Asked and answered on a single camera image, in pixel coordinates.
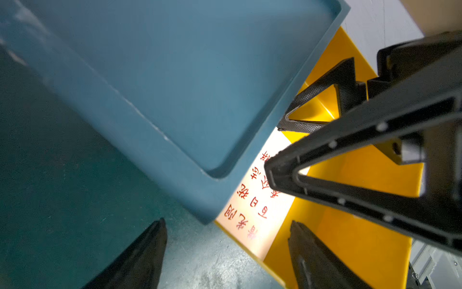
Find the teal drawer cabinet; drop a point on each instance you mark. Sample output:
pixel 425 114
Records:
pixel 189 91

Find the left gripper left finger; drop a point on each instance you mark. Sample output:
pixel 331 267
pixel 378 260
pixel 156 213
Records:
pixel 139 266

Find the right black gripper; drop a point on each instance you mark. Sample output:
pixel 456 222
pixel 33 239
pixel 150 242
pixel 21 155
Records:
pixel 395 160

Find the beige postcard small red text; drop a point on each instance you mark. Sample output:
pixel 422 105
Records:
pixel 256 213

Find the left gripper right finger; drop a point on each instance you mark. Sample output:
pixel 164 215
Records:
pixel 316 266

